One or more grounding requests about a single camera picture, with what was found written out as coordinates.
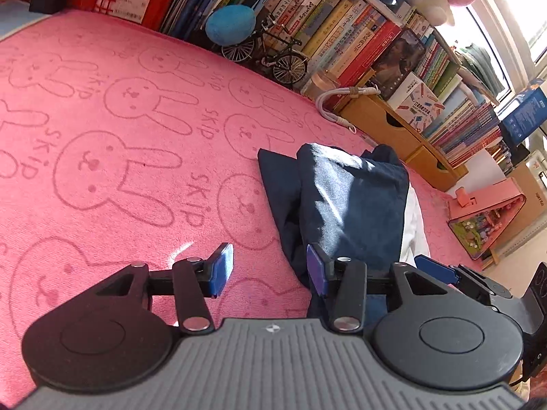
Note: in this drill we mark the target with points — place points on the white cylindrical container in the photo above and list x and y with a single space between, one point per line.
487 173

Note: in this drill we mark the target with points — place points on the navy white jacket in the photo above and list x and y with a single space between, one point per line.
342 205

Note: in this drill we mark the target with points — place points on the smartphone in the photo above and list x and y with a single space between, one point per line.
397 62

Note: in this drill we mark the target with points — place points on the stack of pale folded papers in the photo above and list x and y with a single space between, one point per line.
483 68

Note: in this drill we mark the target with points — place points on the model bicycle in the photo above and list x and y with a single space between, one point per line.
277 38

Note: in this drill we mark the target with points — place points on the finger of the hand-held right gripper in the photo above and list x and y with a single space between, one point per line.
433 267

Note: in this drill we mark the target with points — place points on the brown cardboard box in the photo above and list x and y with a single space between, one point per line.
534 222

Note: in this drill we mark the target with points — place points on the row of tall blue books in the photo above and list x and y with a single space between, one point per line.
201 0

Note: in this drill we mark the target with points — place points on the wooden drawer organizer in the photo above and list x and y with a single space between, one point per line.
376 119

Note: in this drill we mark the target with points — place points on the small black box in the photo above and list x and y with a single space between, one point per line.
47 2

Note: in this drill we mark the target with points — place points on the row of colourful books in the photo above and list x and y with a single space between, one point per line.
333 30

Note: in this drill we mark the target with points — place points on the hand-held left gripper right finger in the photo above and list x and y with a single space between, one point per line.
318 271

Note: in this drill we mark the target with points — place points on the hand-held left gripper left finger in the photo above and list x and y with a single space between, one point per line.
222 267

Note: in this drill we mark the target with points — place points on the row of thin textbooks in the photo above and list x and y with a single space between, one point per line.
466 128

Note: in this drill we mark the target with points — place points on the blue notebook on table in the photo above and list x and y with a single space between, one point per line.
17 19

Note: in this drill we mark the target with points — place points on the white illustrated cardboard box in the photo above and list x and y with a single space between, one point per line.
416 102

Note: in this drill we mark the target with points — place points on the pink toy house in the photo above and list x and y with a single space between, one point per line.
491 196

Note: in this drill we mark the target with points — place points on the dark blue standing box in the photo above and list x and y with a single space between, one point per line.
525 111

